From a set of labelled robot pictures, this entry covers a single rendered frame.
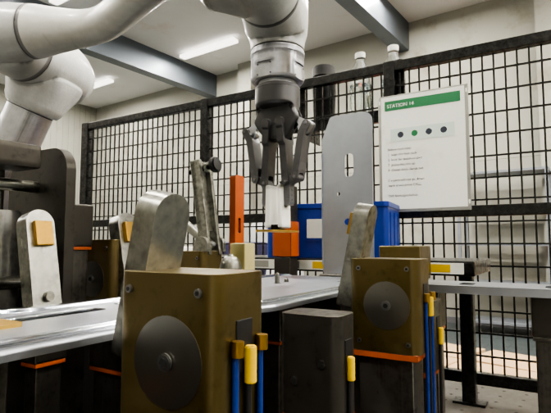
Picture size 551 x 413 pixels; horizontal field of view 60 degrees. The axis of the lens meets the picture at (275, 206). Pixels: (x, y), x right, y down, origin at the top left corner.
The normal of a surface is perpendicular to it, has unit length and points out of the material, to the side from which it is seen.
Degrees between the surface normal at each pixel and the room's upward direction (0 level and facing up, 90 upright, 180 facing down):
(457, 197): 90
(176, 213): 102
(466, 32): 90
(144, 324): 90
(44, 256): 78
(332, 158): 90
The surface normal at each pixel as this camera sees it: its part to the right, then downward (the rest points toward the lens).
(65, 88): 0.83, 0.50
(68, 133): 0.81, -0.04
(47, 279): 0.84, -0.25
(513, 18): -0.58, -0.07
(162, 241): 0.84, 0.17
